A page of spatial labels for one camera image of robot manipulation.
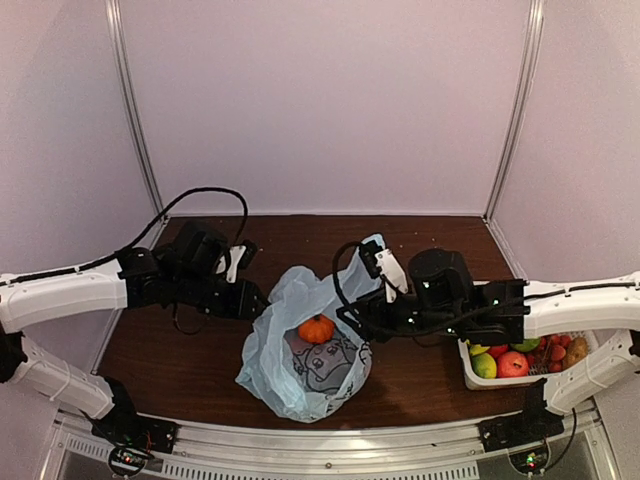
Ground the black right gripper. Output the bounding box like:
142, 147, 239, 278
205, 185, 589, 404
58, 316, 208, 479
336, 287, 465, 346

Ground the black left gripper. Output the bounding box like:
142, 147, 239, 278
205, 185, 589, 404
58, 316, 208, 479
173, 268, 272, 320

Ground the light blue plastic bag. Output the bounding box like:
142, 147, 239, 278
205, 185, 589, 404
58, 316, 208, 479
236, 266, 372, 423

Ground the brown potato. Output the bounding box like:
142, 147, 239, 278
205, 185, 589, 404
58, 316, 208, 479
562, 336, 589, 370

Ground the yellow banana bunch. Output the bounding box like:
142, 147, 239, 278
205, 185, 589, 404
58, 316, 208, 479
468, 344, 490, 357

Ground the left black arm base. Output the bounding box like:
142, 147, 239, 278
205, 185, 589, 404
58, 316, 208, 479
90, 377, 178, 454

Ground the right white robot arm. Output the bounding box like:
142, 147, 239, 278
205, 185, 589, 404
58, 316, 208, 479
332, 242, 639, 442

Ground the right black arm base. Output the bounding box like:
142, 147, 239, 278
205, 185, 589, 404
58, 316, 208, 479
477, 378, 564, 452

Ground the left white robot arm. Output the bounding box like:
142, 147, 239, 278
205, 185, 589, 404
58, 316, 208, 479
1, 221, 266, 444

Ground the small green yellow fruit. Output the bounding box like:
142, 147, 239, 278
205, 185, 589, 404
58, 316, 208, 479
471, 353, 497, 379

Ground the small orange pumpkin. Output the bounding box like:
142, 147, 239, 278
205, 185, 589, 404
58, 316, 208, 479
297, 314, 335, 344

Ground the white plastic basket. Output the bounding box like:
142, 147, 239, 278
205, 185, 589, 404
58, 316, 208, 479
458, 331, 598, 390

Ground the red apple back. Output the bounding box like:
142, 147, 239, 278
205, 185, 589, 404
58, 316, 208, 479
487, 345, 509, 360

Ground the red apple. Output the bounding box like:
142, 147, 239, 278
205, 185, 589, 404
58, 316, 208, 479
496, 351, 530, 378
487, 345, 509, 360

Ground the red apple front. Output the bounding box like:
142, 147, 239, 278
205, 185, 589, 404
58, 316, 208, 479
496, 351, 530, 378

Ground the large green apple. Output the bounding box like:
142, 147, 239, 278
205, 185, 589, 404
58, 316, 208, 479
510, 338, 541, 353

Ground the right black cable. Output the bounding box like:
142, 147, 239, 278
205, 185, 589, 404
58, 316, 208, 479
332, 240, 640, 339

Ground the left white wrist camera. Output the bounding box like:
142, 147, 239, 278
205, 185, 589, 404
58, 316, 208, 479
215, 240, 258, 283

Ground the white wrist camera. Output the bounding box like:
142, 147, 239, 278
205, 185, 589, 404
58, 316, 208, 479
215, 240, 258, 283
359, 241, 409, 304

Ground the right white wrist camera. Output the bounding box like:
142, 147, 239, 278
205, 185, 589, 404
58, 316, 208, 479
359, 241, 409, 304

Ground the aluminium front rail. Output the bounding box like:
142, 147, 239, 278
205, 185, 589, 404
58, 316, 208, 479
49, 404, 609, 480

